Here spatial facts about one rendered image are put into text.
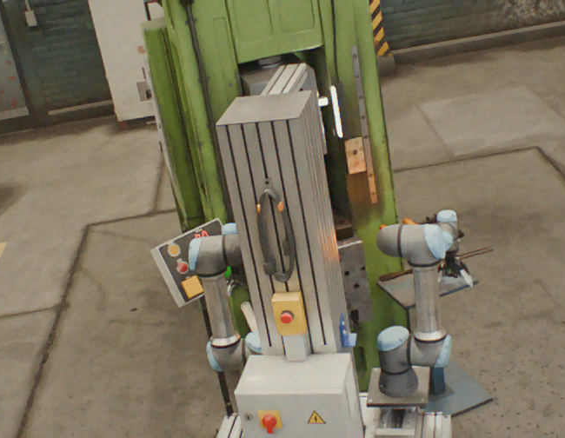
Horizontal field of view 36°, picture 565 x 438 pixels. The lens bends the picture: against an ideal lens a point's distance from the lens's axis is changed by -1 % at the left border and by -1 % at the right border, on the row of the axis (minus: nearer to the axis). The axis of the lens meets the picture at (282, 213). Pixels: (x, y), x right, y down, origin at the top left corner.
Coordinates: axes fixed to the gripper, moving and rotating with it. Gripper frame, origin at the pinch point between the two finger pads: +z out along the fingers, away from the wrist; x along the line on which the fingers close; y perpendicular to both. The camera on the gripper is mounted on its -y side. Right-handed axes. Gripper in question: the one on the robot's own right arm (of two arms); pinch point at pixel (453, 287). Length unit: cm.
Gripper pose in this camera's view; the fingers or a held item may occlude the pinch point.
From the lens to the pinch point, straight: 368.5
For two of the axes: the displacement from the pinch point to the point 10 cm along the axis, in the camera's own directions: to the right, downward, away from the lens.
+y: -2.0, 4.4, -8.8
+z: 1.6, 9.0, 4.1
